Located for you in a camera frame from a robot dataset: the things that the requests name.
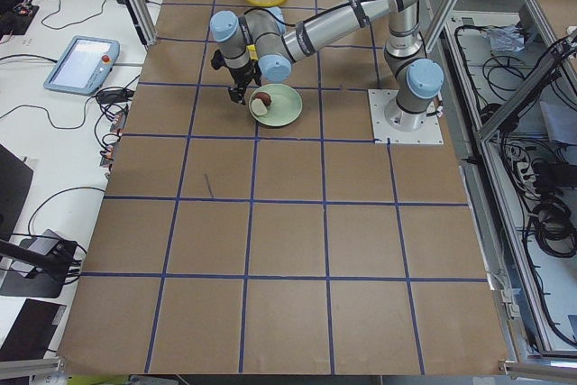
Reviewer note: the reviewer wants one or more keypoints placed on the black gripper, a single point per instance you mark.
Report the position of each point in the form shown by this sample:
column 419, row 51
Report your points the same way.
column 242, row 75

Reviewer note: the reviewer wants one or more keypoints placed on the white steamed bun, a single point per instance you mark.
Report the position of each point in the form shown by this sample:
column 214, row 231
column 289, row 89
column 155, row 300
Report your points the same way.
column 258, row 107

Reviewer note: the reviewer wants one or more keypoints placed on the brown steamed bun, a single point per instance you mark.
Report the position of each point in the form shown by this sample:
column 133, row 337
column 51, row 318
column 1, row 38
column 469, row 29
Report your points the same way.
column 264, row 97

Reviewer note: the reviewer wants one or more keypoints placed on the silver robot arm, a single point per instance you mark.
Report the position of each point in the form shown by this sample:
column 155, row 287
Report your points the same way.
column 259, row 45

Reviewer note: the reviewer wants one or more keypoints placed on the light green plate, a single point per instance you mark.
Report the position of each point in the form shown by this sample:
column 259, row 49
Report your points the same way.
column 285, row 108

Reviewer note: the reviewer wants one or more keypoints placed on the black power adapter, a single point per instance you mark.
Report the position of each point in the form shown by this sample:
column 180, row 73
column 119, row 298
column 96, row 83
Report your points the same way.
column 114, row 96

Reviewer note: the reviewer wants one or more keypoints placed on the black circuit board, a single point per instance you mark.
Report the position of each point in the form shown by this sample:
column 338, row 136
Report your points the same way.
column 26, row 10

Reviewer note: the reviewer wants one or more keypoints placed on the black laptop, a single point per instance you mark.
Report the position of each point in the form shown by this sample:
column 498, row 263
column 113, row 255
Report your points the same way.
column 16, row 181

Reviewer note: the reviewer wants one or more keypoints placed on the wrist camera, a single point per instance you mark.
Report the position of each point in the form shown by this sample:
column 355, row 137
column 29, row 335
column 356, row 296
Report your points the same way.
column 218, row 61

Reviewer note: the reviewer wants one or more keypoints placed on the teach pendant near post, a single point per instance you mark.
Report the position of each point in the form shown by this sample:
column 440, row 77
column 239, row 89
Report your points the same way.
column 83, row 66

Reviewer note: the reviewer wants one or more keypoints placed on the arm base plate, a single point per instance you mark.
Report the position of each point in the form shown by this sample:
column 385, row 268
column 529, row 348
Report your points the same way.
column 390, row 125

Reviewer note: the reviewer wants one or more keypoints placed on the black camera stand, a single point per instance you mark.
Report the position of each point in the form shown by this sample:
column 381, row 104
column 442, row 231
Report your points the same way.
column 47, row 254

